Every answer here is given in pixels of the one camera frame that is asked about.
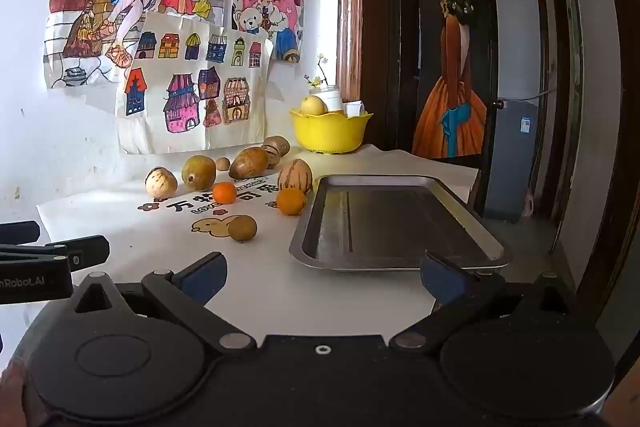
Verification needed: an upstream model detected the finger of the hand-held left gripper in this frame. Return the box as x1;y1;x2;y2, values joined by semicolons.
0;220;42;248
0;234;111;271

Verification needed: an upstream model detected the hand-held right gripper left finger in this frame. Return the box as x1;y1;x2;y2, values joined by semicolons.
72;251;259;356

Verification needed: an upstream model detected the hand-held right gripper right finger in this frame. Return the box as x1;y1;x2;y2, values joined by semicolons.
389;251;577;354

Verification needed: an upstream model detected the brown kiwi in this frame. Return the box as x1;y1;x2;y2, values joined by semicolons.
227;214;258;244

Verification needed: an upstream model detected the metal baking tray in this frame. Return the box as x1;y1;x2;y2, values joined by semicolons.
289;174;512;271

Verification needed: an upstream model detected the small orange tangerine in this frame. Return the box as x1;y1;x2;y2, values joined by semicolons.
211;181;238;206

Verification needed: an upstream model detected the striped pepino melon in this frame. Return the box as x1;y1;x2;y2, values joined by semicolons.
277;158;314;196
145;166;179;200

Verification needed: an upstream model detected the green-brown pear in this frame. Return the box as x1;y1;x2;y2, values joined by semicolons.
180;155;217;190

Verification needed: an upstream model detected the large orange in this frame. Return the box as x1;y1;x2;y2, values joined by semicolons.
276;187;307;217

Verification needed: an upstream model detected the oblong yellow-brown fruit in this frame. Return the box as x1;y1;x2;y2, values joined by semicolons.
228;146;271;180

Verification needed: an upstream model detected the plain brown fruit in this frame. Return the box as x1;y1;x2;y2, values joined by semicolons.
264;135;291;158

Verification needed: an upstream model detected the white printed table mat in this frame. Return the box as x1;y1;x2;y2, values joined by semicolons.
36;143;482;348

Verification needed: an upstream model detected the grey-blue appliance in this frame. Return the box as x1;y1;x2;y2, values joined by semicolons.
483;96;540;223

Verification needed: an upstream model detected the yellow plastic bowl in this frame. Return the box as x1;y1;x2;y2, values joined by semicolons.
289;108;374;154

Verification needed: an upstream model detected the yellow pear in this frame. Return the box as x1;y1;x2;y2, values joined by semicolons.
300;95;329;116

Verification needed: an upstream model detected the white jar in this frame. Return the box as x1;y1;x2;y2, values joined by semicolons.
320;85;345;112

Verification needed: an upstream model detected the poster of girl, orange dress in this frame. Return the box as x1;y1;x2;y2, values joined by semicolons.
411;0;488;159

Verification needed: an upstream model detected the wooden door frame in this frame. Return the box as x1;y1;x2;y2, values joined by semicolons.
336;0;364;104

